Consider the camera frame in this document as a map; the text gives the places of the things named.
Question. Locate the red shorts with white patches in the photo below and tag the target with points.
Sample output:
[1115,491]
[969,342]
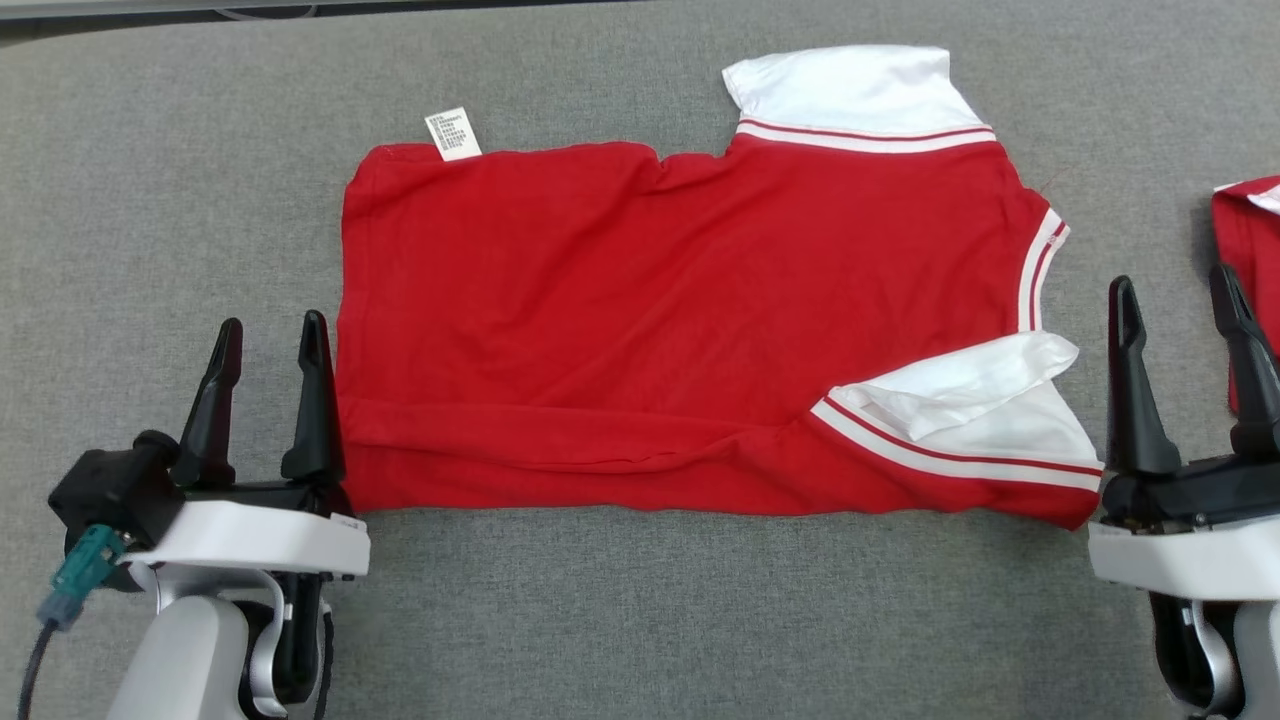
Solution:
[1250,240]

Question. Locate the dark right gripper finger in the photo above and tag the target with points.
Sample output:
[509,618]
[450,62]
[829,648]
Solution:
[1255,390]
[1135,420]

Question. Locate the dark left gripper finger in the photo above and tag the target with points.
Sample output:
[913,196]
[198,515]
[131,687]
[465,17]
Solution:
[316,420]
[212,430]

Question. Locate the red shirt with white sleeves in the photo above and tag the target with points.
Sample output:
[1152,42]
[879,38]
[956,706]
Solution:
[650,320]

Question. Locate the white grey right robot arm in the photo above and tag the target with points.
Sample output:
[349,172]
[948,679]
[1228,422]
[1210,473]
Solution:
[1255,660]

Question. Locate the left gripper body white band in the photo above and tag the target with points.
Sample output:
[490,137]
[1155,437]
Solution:
[260,540]

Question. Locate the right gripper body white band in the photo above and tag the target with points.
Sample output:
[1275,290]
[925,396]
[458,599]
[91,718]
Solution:
[1190,550]

